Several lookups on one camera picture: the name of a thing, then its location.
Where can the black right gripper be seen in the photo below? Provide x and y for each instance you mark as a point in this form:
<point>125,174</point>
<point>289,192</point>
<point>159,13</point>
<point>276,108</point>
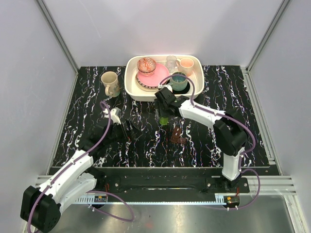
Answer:
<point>158,107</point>

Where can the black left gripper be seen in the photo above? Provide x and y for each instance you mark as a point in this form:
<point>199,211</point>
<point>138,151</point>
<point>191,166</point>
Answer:
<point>134,133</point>

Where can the green pill bottle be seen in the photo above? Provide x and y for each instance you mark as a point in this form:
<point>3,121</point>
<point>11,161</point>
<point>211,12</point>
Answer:
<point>163,120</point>

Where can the brown pill organizer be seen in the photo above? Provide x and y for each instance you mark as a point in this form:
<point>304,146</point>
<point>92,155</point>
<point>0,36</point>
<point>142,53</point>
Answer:
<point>176,136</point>

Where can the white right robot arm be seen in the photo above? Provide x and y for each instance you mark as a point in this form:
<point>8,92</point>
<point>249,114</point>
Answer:
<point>231,136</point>

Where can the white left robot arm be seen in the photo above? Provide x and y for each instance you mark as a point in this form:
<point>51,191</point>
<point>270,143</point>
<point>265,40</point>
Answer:
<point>43,206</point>

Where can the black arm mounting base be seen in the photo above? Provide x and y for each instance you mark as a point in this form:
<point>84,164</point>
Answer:
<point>185,178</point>

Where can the striped rim plate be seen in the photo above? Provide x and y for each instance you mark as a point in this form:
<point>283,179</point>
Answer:
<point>148,88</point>

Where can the teal green mug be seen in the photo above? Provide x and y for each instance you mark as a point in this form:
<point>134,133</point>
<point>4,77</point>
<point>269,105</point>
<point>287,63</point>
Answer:
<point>178,77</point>

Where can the black saucer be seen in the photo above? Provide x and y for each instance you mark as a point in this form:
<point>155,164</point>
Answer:
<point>184,89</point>

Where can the white rectangular basin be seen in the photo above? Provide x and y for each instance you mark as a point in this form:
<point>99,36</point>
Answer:
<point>139,93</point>

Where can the pink plate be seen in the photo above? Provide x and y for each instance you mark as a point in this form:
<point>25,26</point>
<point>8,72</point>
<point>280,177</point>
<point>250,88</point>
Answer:
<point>161,70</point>

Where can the clear glass cup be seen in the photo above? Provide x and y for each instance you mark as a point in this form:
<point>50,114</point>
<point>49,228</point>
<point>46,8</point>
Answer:
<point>172,63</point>

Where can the red patterned glass bowl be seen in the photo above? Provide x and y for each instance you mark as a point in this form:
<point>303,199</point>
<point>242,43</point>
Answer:
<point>146,65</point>

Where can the peach pink mug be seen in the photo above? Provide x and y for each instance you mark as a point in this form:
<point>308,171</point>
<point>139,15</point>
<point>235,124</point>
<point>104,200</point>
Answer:
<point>186,66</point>

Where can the beige floral mug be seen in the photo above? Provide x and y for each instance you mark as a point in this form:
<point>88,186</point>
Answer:
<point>111,84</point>

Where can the right orange power connector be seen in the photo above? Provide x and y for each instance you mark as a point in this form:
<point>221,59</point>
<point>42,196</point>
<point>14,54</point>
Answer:
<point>235,200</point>

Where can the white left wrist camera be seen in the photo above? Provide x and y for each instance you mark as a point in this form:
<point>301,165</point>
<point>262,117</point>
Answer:
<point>115,116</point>

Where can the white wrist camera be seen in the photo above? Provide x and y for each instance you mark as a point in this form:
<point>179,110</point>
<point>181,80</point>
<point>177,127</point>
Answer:
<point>115,116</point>
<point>168,86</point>

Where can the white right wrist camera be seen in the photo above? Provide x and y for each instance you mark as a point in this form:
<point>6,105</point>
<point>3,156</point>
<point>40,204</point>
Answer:
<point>168,86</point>

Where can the white slotted cable duct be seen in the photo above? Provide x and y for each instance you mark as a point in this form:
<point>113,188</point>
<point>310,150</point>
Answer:
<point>208,199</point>

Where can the left aluminium frame post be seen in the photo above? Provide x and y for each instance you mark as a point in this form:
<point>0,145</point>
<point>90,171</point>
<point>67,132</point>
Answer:
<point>55,31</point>

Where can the aluminium frame post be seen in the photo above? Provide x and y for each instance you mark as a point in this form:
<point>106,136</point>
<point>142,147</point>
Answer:
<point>268,33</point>
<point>55,31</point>

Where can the right aluminium frame post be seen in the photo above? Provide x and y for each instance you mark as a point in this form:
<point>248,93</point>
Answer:
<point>268,33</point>

